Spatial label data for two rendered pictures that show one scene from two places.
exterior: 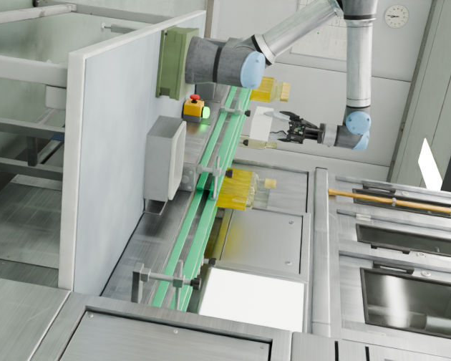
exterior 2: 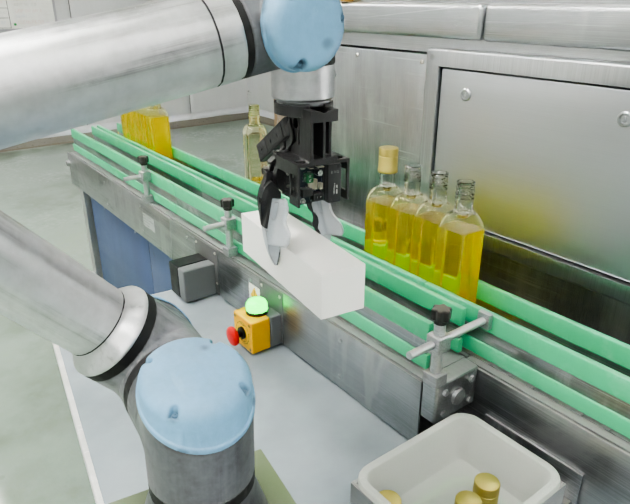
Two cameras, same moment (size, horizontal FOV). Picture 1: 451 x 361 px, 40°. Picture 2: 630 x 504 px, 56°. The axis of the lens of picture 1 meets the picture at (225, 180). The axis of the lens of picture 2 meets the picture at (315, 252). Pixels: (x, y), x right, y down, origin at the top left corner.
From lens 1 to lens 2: 1.51 m
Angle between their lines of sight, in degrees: 22
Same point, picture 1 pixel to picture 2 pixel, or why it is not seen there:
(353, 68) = (105, 98)
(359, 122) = (304, 25)
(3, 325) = not seen: outside the picture
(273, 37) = (72, 336)
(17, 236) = not seen: outside the picture
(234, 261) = not seen: outside the picture
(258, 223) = (477, 169)
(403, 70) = not seen: outside the picture
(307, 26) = not seen: outside the picture
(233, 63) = (198, 477)
